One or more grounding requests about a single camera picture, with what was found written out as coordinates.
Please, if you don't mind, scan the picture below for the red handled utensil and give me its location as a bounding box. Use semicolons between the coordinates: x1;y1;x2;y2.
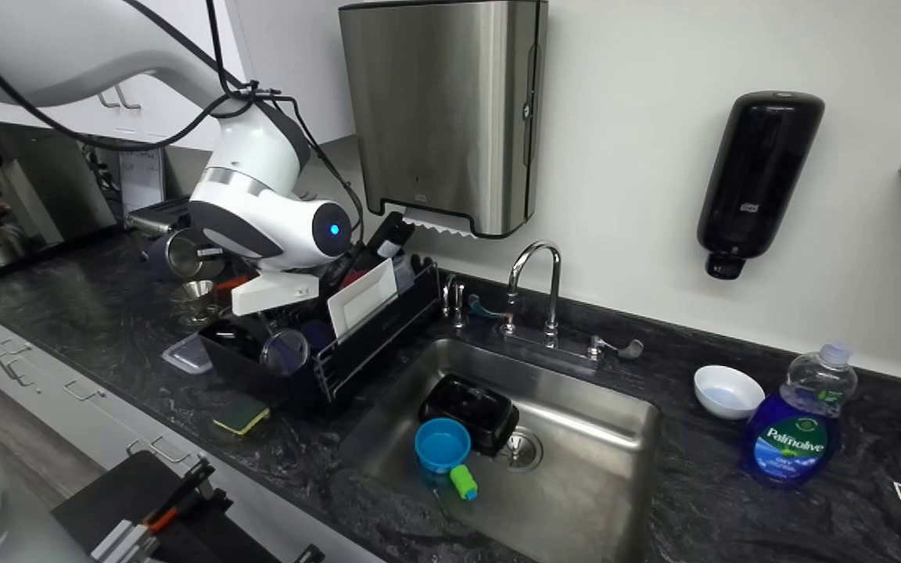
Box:
210;272;256;298

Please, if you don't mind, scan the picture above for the clear plastic container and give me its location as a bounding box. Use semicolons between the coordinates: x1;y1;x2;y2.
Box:
161;331;215;380

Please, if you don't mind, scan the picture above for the blue plastic cup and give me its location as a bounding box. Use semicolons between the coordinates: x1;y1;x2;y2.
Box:
296;312;338;357

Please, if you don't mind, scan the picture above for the chrome faucet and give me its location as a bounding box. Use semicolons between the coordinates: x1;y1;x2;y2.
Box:
438;240;649;381

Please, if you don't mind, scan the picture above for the blue dish soap bottle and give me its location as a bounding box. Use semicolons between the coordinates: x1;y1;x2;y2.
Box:
748;337;860;490

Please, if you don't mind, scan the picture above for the clear plastic cup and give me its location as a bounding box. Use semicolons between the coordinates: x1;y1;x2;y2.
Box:
256;325;314;380

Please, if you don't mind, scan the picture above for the blue cup green handle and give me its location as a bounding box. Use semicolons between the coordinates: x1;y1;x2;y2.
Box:
411;416;481;505

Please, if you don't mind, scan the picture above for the white upper cabinet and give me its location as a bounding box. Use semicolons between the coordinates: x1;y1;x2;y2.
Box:
0;0;355;148

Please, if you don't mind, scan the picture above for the metal sink drain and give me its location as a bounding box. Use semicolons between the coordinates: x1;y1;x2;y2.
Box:
501;425;546;471

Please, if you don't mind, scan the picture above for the white marker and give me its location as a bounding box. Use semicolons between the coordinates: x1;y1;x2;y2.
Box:
89;513;146;563

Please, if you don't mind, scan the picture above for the black wall soap dispenser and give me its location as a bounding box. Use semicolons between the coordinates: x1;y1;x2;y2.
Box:
694;89;825;282

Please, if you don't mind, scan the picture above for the black countertop appliance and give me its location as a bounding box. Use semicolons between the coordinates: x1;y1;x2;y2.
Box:
126;198;204;240

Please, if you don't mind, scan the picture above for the green yellow sponge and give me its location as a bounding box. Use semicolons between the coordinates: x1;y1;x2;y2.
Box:
210;394;275;439

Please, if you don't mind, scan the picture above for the small white bowl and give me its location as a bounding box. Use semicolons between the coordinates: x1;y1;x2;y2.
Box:
691;359;770;422

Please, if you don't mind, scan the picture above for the black plastic container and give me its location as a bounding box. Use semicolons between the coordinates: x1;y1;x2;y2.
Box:
415;374;524;457

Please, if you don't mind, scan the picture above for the stainless steel sink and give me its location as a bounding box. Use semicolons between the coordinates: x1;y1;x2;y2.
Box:
338;335;665;563

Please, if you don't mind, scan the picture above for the steel paper towel dispenser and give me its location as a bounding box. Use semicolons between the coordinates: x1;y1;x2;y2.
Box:
336;0;552;240

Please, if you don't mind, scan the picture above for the black wire dish rack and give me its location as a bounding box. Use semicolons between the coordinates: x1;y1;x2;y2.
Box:
196;206;443;416

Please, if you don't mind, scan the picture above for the black red marker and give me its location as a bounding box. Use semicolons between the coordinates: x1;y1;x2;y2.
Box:
140;455;218;540

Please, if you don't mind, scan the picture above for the black utensil caddy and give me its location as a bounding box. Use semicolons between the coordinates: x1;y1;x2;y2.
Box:
196;317;336;416

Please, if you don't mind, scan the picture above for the white rectangular board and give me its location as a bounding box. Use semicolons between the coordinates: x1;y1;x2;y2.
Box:
324;257;405;344

